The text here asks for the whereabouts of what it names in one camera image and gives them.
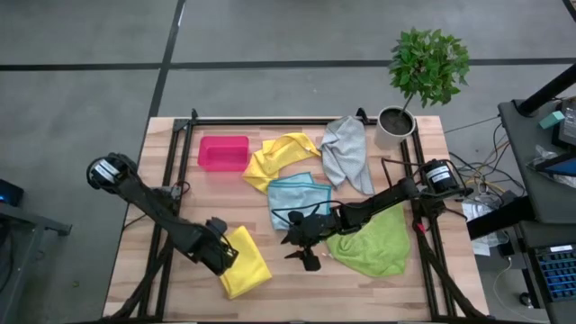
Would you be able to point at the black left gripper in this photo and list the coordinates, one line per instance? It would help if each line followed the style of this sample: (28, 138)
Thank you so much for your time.
(211, 247)

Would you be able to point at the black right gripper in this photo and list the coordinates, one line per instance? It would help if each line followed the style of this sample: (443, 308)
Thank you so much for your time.
(319, 225)

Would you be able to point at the plain yellow microfiber towel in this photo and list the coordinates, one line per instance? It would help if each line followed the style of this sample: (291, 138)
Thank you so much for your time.
(249, 265)

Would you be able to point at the light blue towel teal edge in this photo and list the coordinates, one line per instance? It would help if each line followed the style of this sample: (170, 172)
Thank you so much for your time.
(297, 191)

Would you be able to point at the yellow towel with white tag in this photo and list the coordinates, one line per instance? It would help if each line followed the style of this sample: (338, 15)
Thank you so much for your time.
(274, 157)

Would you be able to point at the pink plastic bin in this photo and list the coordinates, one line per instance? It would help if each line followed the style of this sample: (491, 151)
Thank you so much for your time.
(222, 153)

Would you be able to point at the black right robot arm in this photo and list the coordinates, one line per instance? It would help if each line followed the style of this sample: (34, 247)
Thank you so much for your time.
(391, 193)

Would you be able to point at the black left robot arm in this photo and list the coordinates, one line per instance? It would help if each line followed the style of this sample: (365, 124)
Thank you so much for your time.
(153, 204)

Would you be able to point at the grey microfiber towel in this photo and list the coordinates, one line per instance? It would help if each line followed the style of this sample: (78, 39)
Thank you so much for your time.
(344, 148)

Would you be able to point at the lime green fluffy towel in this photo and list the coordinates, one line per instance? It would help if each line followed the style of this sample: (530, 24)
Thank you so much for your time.
(373, 243)

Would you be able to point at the potted tree in white pot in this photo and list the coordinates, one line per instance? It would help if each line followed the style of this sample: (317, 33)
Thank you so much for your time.
(387, 139)

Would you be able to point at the dark grey cart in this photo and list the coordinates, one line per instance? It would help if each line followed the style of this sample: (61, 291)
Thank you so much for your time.
(27, 220)

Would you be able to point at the white paper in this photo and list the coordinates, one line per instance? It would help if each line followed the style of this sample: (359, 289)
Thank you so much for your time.
(477, 211)

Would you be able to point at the blue-lit black device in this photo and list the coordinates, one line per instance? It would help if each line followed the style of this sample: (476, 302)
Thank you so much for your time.
(9, 193)

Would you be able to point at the black desk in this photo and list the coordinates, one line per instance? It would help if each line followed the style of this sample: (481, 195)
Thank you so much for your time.
(531, 234)

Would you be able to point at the grey side desk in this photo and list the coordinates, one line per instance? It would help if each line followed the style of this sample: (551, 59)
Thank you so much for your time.
(540, 193)

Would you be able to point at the clear plastic bag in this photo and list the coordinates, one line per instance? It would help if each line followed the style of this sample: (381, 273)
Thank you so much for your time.
(542, 155)

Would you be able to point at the backlit keyboard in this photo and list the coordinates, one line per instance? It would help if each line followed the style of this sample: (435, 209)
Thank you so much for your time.
(558, 274)

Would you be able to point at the tablet with blue screen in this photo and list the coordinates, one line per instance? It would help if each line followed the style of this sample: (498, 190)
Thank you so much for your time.
(562, 166)

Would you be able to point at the teal box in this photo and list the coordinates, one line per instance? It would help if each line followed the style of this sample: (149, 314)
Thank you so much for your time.
(552, 119)

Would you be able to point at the black electronics box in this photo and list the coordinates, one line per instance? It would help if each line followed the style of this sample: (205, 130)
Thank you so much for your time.
(569, 126)

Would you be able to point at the black post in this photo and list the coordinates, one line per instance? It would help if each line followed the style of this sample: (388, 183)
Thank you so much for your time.
(549, 90)

